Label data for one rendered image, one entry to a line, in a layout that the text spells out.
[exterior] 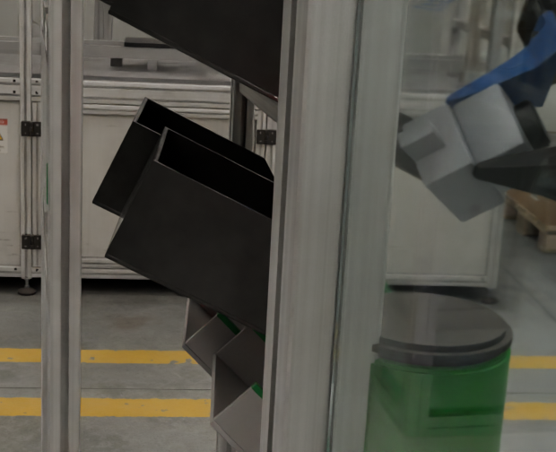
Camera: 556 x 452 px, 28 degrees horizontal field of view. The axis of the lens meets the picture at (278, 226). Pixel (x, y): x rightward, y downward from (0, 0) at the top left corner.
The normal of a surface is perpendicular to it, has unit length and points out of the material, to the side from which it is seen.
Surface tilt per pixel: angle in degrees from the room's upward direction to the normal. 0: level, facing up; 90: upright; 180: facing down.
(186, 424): 0
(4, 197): 90
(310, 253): 90
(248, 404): 90
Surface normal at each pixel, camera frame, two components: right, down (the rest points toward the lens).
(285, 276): -0.98, 0.00
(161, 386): 0.05, -0.97
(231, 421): 0.04, 0.25
